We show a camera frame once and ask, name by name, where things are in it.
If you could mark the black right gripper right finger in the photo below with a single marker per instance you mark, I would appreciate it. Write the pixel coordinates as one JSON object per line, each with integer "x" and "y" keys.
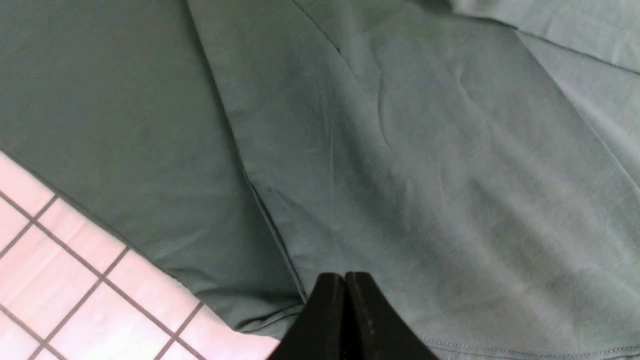
{"x": 373, "y": 329}

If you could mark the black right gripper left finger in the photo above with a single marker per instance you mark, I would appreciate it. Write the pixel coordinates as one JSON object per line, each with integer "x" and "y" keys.
{"x": 316, "y": 334}

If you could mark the green long-sleeve top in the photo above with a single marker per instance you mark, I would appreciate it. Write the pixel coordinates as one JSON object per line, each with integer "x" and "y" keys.
{"x": 479, "y": 158}

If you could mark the white grid-pattern tablecloth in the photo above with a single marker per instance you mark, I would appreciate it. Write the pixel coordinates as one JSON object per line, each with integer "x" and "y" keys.
{"x": 71, "y": 291}

